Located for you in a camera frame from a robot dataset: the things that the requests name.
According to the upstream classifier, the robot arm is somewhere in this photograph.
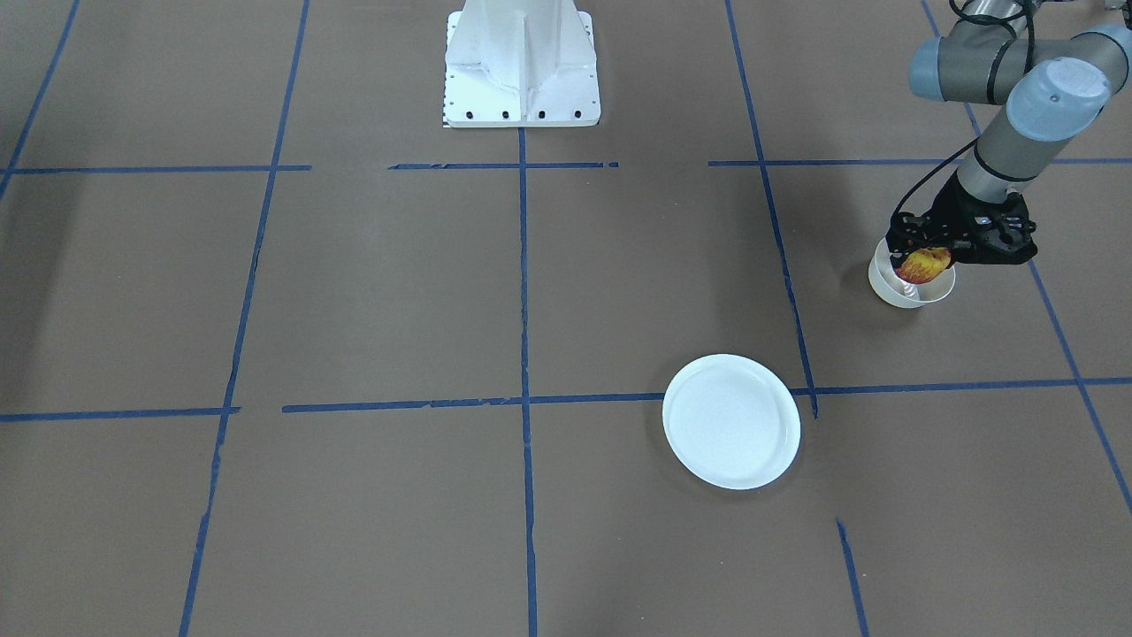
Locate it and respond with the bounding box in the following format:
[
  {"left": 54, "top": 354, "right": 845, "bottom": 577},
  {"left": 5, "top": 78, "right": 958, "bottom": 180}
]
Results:
[{"left": 886, "top": 1, "right": 1129, "bottom": 266}]

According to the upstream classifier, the red yellow apple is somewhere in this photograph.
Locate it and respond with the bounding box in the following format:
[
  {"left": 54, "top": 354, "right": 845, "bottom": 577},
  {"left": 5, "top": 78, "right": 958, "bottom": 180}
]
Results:
[{"left": 894, "top": 249, "right": 952, "bottom": 285}]

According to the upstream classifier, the white pedestal column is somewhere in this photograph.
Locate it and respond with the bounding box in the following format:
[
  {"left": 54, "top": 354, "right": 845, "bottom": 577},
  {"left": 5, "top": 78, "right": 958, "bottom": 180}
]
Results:
[{"left": 441, "top": 1, "right": 602, "bottom": 128}]

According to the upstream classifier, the white round plate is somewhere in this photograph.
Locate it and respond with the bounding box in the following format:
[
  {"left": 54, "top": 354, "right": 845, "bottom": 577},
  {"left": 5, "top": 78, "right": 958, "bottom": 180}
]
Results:
[{"left": 662, "top": 354, "right": 803, "bottom": 491}]

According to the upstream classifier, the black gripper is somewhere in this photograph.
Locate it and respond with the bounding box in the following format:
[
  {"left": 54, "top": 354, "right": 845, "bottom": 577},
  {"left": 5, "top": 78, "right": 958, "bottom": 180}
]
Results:
[{"left": 929, "top": 173, "right": 1038, "bottom": 265}]

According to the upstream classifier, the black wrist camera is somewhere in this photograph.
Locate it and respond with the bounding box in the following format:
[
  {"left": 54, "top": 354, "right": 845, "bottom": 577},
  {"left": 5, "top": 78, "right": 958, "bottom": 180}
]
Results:
[{"left": 885, "top": 210, "right": 951, "bottom": 269}]

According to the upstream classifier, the black camera cable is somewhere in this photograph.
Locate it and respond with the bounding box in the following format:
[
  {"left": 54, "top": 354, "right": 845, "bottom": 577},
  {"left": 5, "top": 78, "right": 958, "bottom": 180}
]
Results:
[{"left": 891, "top": 137, "right": 981, "bottom": 222}]

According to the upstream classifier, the white plastic bowl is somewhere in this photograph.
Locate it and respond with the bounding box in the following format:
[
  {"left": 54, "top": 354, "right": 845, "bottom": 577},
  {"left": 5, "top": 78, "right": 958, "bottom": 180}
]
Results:
[{"left": 867, "top": 238, "right": 957, "bottom": 308}]

